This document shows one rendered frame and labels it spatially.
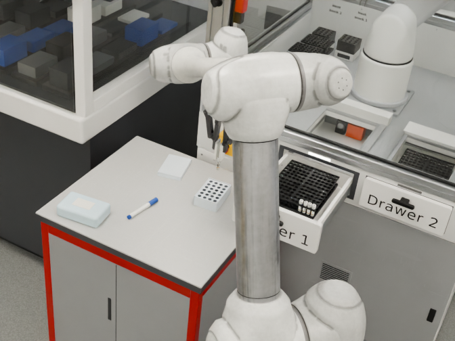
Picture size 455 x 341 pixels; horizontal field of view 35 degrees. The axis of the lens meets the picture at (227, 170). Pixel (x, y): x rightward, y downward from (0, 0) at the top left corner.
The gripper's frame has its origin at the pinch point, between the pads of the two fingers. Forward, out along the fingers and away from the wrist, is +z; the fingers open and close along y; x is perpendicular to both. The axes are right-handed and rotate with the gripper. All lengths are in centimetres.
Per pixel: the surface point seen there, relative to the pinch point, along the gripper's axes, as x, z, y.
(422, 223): 17, 15, 66
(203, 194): 1.1, 20.1, -4.5
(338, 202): 9.2, 12.0, 39.1
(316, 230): -12.3, 8.5, 37.7
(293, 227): -11.7, 10.8, 30.6
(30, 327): -17, 100, -67
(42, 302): -3, 100, -71
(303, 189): 7.0, 9.5, 27.6
